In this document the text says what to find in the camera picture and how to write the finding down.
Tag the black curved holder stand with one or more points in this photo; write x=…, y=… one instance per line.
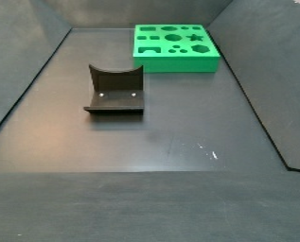
x=117, y=85

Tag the green shape sorter block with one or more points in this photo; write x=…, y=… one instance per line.
x=175, y=49

